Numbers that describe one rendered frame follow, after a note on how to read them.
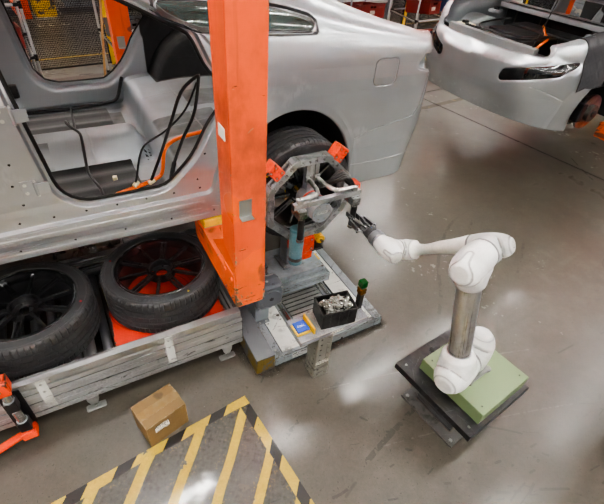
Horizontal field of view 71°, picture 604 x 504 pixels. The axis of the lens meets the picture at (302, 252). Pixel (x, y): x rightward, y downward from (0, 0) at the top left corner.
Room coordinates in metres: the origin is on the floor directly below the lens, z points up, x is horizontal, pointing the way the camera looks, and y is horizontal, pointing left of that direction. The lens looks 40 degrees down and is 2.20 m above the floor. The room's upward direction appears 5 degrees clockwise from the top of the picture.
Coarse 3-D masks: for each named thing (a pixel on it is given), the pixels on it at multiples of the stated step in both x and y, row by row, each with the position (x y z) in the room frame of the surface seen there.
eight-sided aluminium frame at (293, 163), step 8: (320, 152) 2.16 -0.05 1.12; (288, 160) 2.06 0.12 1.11; (296, 160) 2.05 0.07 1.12; (304, 160) 2.06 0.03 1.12; (312, 160) 2.08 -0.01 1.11; (320, 160) 2.11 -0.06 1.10; (328, 160) 2.14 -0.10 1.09; (288, 168) 2.02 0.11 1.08; (296, 168) 2.03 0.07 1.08; (336, 168) 2.17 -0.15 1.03; (344, 168) 2.20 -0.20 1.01; (288, 176) 2.01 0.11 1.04; (272, 184) 2.02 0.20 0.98; (280, 184) 1.98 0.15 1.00; (344, 184) 2.21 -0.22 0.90; (272, 192) 1.95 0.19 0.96; (272, 200) 1.96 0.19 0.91; (336, 200) 2.25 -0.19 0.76; (344, 200) 2.23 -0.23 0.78; (272, 208) 1.96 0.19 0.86; (336, 208) 2.20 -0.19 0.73; (272, 216) 1.96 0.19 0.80; (272, 224) 1.96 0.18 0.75; (280, 224) 2.05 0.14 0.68; (312, 224) 2.17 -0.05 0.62; (320, 224) 2.16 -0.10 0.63; (280, 232) 1.99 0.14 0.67; (288, 232) 2.02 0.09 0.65; (304, 232) 2.08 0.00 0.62; (312, 232) 2.11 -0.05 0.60
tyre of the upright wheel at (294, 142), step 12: (276, 132) 2.27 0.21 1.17; (288, 132) 2.26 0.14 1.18; (300, 132) 2.27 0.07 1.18; (312, 132) 2.32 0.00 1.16; (276, 144) 2.16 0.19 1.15; (288, 144) 2.13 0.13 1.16; (300, 144) 2.14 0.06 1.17; (312, 144) 2.18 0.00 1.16; (324, 144) 2.22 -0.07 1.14; (276, 156) 2.07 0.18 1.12; (288, 156) 2.10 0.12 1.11; (336, 192) 2.29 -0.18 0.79; (288, 228) 2.12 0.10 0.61
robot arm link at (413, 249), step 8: (400, 240) 1.79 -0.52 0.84; (408, 240) 1.79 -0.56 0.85; (416, 240) 1.80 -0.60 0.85; (448, 240) 1.53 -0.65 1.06; (456, 240) 1.50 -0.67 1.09; (464, 240) 1.46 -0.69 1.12; (408, 248) 1.74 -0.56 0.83; (416, 248) 1.73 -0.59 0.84; (424, 248) 1.68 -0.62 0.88; (432, 248) 1.58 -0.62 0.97; (440, 248) 1.53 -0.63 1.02; (448, 248) 1.49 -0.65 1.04; (456, 248) 1.47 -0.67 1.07; (408, 256) 1.72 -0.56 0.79; (416, 256) 1.73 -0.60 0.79
